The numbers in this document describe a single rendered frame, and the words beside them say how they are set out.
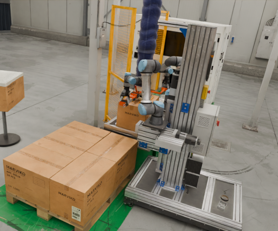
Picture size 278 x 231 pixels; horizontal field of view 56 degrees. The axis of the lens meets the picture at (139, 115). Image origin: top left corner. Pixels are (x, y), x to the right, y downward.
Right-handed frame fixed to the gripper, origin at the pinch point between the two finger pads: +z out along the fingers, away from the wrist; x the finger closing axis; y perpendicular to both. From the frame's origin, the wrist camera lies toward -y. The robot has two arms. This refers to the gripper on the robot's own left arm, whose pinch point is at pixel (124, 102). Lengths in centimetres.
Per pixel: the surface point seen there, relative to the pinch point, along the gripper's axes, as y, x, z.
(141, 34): 49, 5, -74
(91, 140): -14, 33, 54
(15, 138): 13, 178, 105
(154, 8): 50, -6, -104
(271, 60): 295, -178, -40
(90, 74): 102, 102, 6
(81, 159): -55, 21, 54
